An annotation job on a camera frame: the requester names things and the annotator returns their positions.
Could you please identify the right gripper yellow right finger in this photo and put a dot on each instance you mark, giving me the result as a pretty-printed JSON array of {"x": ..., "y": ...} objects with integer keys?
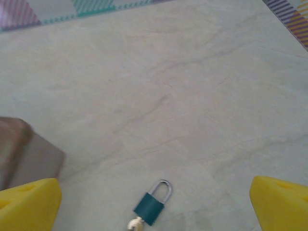
[{"x": 284, "y": 207}]

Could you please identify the pink illustrated storybook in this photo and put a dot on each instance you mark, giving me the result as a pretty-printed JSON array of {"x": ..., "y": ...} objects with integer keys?
[{"x": 29, "y": 158}]

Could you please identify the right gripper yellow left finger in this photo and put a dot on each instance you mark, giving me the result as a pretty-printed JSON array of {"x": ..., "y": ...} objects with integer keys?
[{"x": 26, "y": 209}]

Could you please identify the small blue padlock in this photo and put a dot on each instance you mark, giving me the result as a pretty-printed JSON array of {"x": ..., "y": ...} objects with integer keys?
[{"x": 149, "y": 209}]

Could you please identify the small pale key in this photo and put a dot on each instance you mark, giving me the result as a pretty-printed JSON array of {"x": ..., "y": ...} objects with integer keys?
[{"x": 134, "y": 223}]

